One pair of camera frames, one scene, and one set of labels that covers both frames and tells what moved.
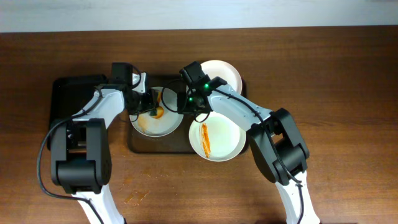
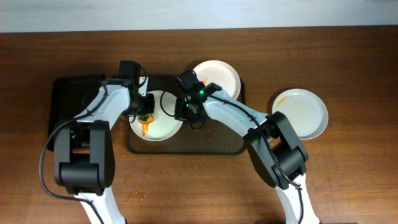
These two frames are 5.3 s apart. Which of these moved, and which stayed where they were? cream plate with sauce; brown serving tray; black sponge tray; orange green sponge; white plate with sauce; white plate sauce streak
Moved: white plate sauce streak; orange green sponge; brown serving tray
Stayed: cream plate with sauce; white plate with sauce; black sponge tray
